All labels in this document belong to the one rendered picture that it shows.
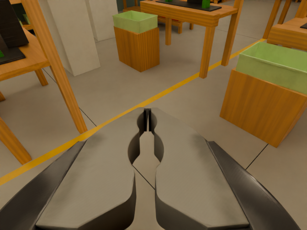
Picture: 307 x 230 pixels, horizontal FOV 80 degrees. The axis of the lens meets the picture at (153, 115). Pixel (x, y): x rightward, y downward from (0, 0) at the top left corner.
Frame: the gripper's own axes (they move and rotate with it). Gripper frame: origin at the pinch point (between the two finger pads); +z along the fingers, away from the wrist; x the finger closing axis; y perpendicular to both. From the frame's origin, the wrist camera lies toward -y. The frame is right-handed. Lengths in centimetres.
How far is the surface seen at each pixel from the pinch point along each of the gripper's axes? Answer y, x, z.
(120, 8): 10, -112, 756
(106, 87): 103, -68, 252
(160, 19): 28, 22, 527
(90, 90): 106, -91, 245
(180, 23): 34, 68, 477
